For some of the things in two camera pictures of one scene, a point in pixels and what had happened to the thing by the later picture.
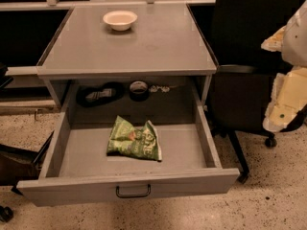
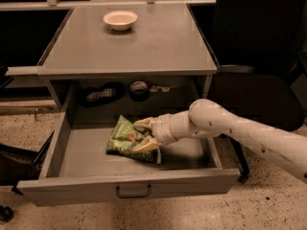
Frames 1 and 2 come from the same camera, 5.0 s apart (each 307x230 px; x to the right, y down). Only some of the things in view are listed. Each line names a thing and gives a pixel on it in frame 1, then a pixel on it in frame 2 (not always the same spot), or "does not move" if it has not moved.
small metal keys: x=155 y=88 does not move
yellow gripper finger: x=274 y=43 to x=143 y=125
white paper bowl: x=120 y=20 does not move
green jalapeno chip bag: x=126 y=139 does not move
